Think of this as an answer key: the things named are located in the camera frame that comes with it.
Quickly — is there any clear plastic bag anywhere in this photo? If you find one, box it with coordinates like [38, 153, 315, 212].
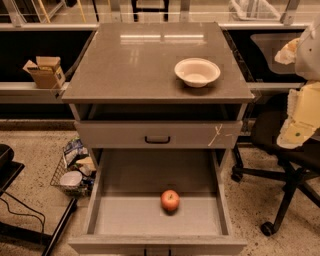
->
[228, 0, 281, 21]

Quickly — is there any wire basket with items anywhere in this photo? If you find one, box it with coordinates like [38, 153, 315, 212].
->
[50, 137, 96, 197]

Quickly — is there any grey drawer cabinet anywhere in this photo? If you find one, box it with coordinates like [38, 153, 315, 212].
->
[61, 21, 256, 256]

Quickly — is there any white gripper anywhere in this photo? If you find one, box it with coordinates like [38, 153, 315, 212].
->
[274, 38, 320, 149]

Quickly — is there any closed top drawer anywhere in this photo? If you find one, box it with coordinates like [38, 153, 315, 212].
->
[75, 121, 242, 149]

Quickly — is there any open middle drawer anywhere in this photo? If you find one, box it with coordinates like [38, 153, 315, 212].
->
[70, 149, 246, 256]

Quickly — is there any white cup in basket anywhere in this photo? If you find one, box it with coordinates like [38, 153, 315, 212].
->
[59, 171, 82, 187]

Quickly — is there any black stand base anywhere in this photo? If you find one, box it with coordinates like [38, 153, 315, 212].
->
[0, 143, 79, 256]

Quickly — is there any black drawer handle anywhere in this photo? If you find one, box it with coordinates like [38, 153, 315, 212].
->
[144, 136, 171, 144]

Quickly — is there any open cardboard box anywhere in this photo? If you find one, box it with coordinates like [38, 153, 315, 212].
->
[23, 56, 65, 89]

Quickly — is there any red apple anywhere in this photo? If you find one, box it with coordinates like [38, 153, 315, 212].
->
[161, 190, 180, 211]

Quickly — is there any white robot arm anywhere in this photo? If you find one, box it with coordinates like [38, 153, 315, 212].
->
[275, 16, 320, 149]

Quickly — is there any black cable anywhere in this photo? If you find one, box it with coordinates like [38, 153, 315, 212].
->
[0, 188, 46, 234]

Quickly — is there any white paper bowl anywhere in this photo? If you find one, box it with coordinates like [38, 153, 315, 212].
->
[174, 58, 221, 88]

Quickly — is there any black office chair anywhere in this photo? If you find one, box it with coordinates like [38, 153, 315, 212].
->
[231, 93, 320, 236]

